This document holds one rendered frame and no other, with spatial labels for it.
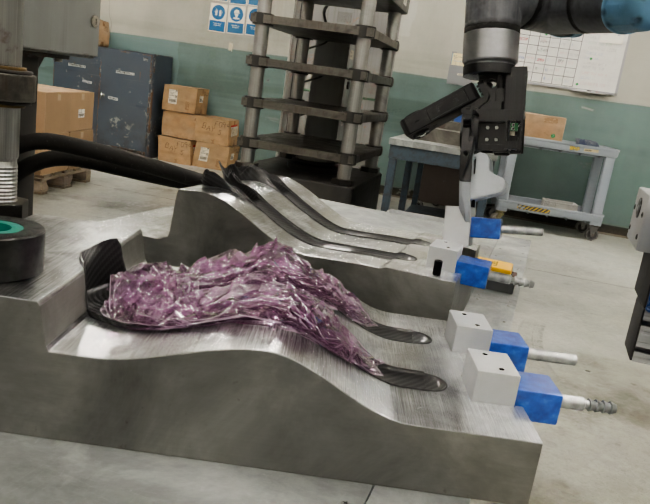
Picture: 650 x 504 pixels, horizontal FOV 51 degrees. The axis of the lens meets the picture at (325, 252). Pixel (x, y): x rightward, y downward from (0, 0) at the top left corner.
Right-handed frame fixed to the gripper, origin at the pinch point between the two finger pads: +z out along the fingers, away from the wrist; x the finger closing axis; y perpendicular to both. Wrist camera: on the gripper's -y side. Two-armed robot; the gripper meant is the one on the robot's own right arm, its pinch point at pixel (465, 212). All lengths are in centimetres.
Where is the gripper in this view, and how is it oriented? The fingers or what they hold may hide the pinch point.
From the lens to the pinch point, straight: 97.9
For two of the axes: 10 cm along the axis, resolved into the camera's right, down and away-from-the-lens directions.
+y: 9.5, 0.7, -3.1
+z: -0.5, 10.0, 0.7
